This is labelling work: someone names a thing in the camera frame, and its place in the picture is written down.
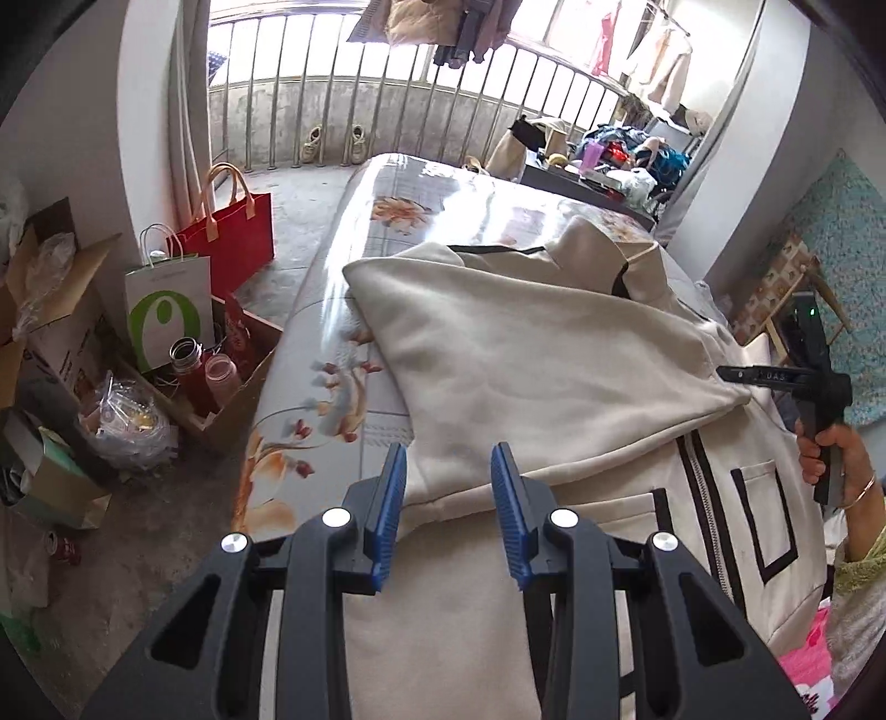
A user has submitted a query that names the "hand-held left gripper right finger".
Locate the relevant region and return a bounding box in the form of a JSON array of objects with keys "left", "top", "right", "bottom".
[{"left": 490, "top": 441, "right": 811, "bottom": 720}]

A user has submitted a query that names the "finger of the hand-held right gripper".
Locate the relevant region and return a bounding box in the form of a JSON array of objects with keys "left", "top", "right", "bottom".
[{"left": 716, "top": 364, "right": 797, "bottom": 390}]

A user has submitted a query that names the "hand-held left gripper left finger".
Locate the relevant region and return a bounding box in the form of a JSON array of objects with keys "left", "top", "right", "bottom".
[{"left": 79, "top": 441, "right": 408, "bottom": 720}]

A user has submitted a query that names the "cream zip jacket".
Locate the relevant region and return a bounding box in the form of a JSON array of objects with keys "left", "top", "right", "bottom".
[{"left": 342, "top": 214, "right": 832, "bottom": 720}]

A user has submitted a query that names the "person's right forearm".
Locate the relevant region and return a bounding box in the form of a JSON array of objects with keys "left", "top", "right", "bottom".
[{"left": 827, "top": 477, "right": 886, "bottom": 700}]

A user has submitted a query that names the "pile of colourful clothes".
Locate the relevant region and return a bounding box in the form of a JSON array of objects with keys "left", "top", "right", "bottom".
[{"left": 574, "top": 123, "right": 693, "bottom": 196}]

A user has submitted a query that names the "person's right hand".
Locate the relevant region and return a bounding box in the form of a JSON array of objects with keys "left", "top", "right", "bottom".
[{"left": 796, "top": 421, "right": 878, "bottom": 511}]

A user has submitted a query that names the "orange patterned board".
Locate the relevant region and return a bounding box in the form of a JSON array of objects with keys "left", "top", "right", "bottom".
[{"left": 730, "top": 235, "right": 818, "bottom": 347}]

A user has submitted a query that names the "crumpled clear plastic bag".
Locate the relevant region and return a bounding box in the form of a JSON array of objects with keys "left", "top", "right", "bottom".
[{"left": 696, "top": 280, "right": 735, "bottom": 321}]

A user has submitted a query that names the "wooden chair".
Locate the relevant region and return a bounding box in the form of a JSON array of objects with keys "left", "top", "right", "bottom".
[{"left": 761, "top": 232, "right": 852, "bottom": 368}]

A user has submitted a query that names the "gold bangle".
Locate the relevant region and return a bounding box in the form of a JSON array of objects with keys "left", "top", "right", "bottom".
[{"left": 839, "top": 471, "right": 879, "bottom": 512}]

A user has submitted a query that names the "open brown cardboard box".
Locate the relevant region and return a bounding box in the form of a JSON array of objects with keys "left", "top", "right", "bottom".
[{"left": 114, "top": 294, "right": 285, "bottom": 454}]

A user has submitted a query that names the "pink bottle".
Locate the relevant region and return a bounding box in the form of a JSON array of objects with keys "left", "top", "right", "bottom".
[{"left": 204, "top": 354, "right": 243, "bottom": 409}]

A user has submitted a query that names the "red bottle steel cap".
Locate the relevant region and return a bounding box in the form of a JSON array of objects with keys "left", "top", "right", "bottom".
[{"left": 171, "top": 337, "right": 209, "bottom": 416}]

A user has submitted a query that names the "red printed packet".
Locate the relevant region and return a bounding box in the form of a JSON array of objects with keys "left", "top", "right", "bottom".
[{"left": 225, "top": 296, "right": 256, "bottom": 356}]

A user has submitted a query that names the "dark side table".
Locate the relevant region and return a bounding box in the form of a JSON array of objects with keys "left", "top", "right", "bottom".
[{"left": 519, "top": 148, "right": 658, "bottom": 229}]

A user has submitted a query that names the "pink floral cloth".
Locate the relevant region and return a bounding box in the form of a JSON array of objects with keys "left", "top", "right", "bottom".
[{"left": 779, "top": 605, "right": 842, "bottom": 714}]

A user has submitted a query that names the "white paper bag green print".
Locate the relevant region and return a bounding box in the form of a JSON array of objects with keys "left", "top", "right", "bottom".
[{"left": 125, "top": 223, "right": 214, "bottom": 375}]

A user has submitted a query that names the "red tote bag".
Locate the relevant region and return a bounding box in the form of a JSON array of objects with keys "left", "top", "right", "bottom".
[{"left": 166, "top": 162, "right": 276, "bottom": 295}]

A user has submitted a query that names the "hanging cream coat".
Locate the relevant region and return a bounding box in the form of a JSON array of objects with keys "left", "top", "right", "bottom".
[{"left": 623, "top": 17, "right": 693, "bottom": 112}]

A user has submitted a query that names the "beige tote bag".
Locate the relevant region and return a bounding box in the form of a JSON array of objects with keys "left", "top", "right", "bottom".
[{"left": 485, "top": 117, "right": 575, "bottom": 181}]

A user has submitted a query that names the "green white carton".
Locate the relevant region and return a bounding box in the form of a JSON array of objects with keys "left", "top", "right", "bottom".
[{"left": 0, "top": 408, "right": 112, "bottom": 531}]

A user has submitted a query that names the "printed white carton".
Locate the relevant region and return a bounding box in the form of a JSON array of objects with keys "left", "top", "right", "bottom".
[{"left": 24, "top": 297, "right": 119, "bottom": 416}]

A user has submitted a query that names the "hanging pink garment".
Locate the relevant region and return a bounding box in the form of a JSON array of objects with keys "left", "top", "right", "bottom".
[{"left": 588, "top": 10, "right": 624, "bottom": 80}]

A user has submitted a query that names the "metal balcony railing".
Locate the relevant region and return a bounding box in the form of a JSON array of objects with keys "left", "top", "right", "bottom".
[{"left": 208, "top": 10, "right": 638, "bottom": 171}]

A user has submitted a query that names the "large brown cardboard box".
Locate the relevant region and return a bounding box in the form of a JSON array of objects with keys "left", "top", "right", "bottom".
[{"left": 0, "top": 197, "right": 126, "bottom": 347}]

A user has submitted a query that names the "clear plastic wrap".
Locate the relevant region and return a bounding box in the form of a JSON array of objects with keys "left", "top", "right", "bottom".
[{"left": 14, "top": 232, "right": 77, "bottom": 333}]

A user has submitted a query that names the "beige curtain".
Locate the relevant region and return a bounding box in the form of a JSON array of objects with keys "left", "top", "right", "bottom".
[{"left": 166, "top": 0, "right": 215, "bottom": 229}]

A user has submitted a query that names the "hanging dark garment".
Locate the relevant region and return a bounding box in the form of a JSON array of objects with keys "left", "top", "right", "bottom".
[{"left": 432, "top": 0, "right": 527, "bottom": 70}]

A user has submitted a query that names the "white plastic bag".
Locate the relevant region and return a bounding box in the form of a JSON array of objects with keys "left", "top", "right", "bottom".
[{"left": 0, "top": 176, "right": 29, "bottom": 264}]

